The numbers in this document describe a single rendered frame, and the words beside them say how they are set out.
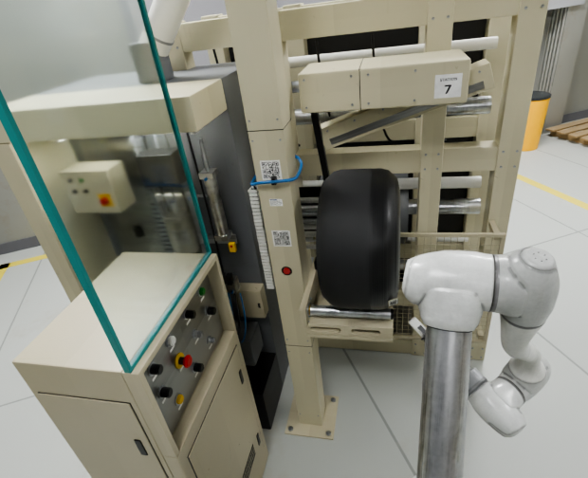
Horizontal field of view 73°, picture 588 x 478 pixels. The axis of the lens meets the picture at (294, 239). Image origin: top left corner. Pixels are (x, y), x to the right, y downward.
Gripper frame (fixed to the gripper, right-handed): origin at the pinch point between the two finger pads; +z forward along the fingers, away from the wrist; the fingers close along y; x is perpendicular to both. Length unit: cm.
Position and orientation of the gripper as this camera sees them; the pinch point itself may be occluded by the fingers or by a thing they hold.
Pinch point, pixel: (418, 326)
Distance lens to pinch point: 151.1
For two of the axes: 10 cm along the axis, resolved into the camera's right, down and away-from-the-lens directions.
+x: 8.0, -5.9, 1.4
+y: 2.0, 4.8, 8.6
